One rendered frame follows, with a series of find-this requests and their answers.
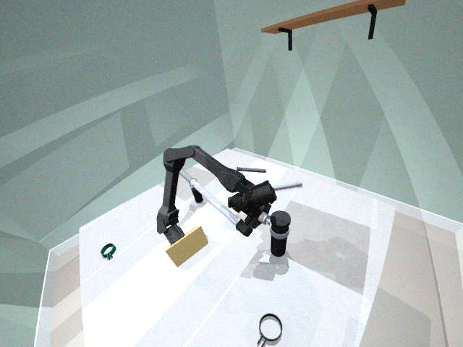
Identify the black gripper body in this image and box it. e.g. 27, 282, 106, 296
236, 203, 268, 237

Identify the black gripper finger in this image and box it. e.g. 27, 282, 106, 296
245, 217, 262, 229
263, 203, 271, 214

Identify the grey metal cup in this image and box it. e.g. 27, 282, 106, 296
257, 212, 290, 239

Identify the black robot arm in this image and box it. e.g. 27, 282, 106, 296
156, 145, 277, 246

